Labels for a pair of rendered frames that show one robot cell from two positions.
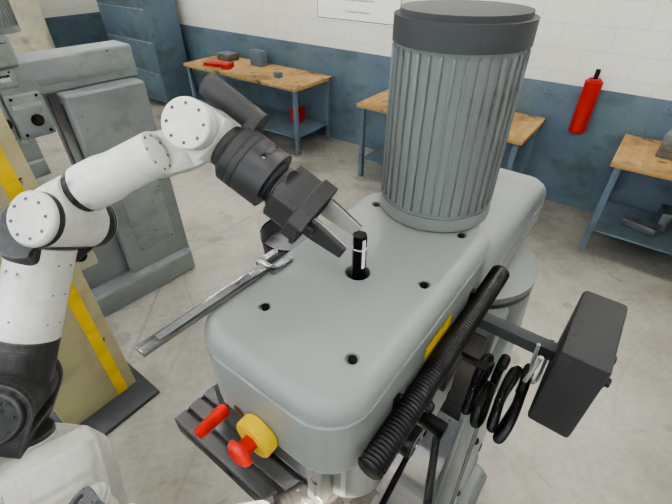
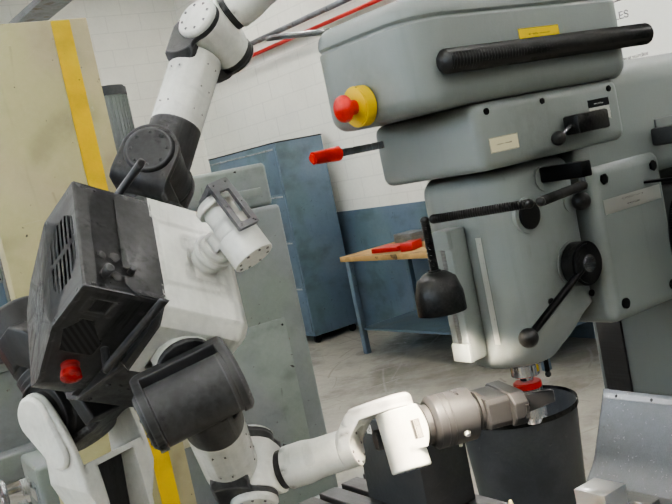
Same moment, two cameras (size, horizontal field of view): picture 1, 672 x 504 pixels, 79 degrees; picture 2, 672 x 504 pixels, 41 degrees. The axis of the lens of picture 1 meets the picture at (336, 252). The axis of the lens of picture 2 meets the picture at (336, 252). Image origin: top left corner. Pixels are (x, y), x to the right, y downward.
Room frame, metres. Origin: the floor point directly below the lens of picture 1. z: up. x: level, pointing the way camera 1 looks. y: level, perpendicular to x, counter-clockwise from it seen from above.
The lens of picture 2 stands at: (-1.00, -0.25, 1.69)
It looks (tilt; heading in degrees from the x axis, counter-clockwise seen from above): 5 degrees down; 19
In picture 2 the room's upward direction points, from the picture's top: 12 degrees counter-clockwise
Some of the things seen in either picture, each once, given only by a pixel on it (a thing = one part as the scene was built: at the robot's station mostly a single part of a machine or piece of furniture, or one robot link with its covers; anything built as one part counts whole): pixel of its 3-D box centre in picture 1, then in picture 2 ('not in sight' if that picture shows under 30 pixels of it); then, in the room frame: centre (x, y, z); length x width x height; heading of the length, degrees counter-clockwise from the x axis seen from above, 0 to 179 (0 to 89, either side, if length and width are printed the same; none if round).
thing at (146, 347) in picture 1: (220, 296); (333, 30); (0.41, 0.16, 1.89); 0.24 x 0.04 x 0.01; 141
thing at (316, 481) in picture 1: (319, 471); (459, 294); (0.38, 0.03, 1.45); 0.04 x 0.04 x 0.21; 53
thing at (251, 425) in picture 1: (256, 435); (359, 106); (0.28, 0.11, 1.76); 0.06 x 0.02 x 0.06; 53
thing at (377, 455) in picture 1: (447, 347); (552, 46); (0.40, -0.17, 1.79); 0.45 x 0.04 x 0.04; 143
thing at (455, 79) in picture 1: (447, 119); not in sight; (0.66, -0.18, 2.05); 0.20 x 0.20 x 0.32
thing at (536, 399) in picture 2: not in sight; (537, 400); (0.44, -0.05, 1.24); 0.06 x 0.02 x 0.03; 123
